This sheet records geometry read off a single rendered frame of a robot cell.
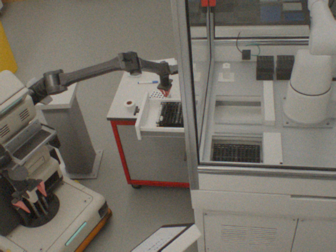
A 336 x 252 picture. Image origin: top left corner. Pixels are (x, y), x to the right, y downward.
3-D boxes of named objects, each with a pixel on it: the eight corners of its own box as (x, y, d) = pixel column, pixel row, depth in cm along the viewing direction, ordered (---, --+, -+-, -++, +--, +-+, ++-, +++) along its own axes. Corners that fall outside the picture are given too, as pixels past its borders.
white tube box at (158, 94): (148, 103, 243) (147, 98, 240) (153, 95, 248) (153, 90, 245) (166, 106, 238) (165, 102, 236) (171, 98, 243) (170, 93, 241)
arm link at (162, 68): (121, 54, 184) (127, 75, 183) (131, 50, 182) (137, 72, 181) (160, 62, 223) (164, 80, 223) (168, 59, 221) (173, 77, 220)
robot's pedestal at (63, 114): (60, 179, 305) (26, 106, 253) (69, 152, 326) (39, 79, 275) (97, 178, 302) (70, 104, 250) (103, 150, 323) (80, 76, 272)
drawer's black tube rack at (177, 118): (157, 131, 212) (155, 122, 208) (162, 110, 224) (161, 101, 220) (197, 132, 208) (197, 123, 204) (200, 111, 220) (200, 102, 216)
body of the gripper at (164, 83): (173, 81, 235) (172, 71, 230) (166, 91, 229) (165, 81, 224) (163, 79, 238) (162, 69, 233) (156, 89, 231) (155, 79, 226)
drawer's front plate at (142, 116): (138, 140, 211) (134, 125, 203) (148, 105, 231) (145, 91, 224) (141, 140, 211) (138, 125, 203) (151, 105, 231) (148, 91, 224)
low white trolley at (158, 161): (127, 192, 289) (106, 117, 237) (144, 134, 333) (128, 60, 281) (205, 197, 278) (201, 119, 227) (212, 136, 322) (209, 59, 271)
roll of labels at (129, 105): (122, 109, 241) (121, 104, 238) (130, 102, 245) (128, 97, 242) (130, 112, 237) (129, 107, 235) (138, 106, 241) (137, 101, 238)
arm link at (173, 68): (160, 61, 217) (163, 76, 217) (179, 56, 219) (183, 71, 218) (158, 66, 229) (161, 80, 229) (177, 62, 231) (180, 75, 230)
